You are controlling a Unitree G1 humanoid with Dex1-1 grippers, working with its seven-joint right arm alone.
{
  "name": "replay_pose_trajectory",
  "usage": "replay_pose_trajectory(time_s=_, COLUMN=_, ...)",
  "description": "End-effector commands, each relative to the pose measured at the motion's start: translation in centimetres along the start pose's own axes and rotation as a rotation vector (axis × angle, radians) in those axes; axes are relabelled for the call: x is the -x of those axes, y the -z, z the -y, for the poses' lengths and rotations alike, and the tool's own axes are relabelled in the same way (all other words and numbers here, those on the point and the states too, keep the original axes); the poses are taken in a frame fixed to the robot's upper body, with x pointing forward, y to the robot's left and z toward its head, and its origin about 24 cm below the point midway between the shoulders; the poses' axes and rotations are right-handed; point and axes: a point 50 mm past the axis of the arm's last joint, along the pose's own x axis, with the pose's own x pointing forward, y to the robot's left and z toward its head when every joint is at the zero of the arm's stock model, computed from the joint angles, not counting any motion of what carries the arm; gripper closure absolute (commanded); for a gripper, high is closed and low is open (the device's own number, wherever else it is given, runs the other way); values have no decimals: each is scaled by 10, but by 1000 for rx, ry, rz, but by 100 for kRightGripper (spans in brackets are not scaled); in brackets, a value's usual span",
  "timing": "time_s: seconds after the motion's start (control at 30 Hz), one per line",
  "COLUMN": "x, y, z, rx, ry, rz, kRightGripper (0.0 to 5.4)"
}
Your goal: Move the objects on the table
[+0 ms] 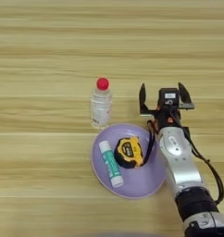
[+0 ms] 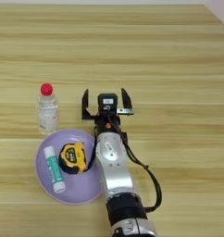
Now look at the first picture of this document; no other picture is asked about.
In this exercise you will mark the small black box, white label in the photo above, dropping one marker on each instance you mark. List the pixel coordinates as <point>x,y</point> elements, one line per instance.
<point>168,96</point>

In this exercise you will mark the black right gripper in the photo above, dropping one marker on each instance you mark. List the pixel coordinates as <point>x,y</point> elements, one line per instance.
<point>166,116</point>

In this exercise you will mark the purple round plate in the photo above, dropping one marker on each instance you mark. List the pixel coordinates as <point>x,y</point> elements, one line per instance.
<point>138,182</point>

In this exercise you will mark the yellow black tape measure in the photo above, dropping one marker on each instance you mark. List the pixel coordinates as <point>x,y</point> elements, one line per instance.
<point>128,152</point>

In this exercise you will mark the white and teal glue stick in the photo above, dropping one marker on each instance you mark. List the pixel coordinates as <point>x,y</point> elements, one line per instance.
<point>110,163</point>

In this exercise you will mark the clear bottle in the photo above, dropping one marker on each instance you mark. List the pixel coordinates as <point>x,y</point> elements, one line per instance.
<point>101,106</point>

